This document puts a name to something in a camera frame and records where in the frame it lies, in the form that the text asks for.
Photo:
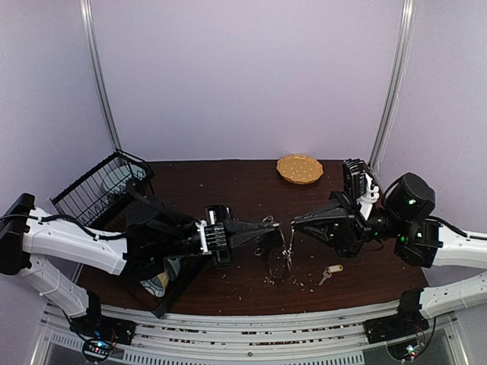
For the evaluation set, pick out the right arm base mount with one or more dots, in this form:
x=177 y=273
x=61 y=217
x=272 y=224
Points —
x=404 y=334

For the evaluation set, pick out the light green celadon bowl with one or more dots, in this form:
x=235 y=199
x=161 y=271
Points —
x=172 y=267

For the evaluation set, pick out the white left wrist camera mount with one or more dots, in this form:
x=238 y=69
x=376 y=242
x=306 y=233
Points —
x=200 y=226

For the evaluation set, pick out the yellow patterned bowl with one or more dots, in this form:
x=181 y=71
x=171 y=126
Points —
x=157 y=285

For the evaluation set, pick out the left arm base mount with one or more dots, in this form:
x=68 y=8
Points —
x=99 y=340

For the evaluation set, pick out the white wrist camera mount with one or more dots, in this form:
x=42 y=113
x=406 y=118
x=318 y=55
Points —
x=200 y=226
x=370 y=197

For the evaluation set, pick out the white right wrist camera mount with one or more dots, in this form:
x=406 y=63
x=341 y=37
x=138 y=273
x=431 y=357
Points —
x=370 y=197

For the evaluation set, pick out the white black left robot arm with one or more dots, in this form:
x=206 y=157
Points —
x=153 y=234

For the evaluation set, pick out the key with yellow tag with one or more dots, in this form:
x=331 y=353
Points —
x=329 y=272

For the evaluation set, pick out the aluminium corner post left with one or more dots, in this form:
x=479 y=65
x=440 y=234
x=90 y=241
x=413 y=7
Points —
x=101 y=88

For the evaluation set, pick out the aluminium corner post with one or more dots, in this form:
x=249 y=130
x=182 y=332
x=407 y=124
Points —
x=392 y=96
x=101 y=88

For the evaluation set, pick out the black wire dish rack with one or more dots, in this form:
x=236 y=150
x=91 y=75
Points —
x=88 y=204

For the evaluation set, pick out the aluminium corner post right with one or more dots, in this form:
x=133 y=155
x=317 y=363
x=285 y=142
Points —
x=392 y=96

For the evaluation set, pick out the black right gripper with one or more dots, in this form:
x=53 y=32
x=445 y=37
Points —
x=345 y=224

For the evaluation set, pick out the key with black tag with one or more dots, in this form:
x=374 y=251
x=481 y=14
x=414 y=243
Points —
x=289 y=247

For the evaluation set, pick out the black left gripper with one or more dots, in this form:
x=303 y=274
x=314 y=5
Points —
x=215 y=216

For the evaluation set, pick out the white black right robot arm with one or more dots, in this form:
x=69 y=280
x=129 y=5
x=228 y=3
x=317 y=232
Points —
x=404 y=213

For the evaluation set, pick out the yellow polka dot dish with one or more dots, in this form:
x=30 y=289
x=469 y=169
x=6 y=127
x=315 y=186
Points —
x=299 y=169

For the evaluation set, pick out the aluminium front rail frame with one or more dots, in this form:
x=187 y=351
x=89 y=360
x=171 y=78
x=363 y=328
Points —
x=333 y=337

